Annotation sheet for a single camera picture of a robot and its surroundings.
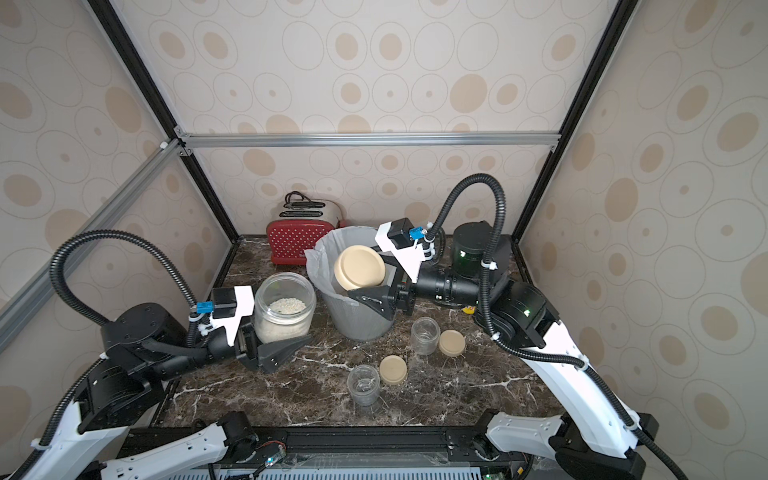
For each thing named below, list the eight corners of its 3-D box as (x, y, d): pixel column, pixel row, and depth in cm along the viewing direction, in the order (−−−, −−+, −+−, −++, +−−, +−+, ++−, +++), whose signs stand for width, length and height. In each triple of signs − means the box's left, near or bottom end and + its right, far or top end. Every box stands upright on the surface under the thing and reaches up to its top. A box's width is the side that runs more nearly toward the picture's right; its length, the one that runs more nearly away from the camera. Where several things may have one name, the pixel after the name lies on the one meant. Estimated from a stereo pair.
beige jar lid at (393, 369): (379, 384, 86) (379, 382, 84) (379, 358, 90) (379, 355, 89) (406, 384, 86) (407, 382, 84) (405, 358, 90) (406, 355, 89)
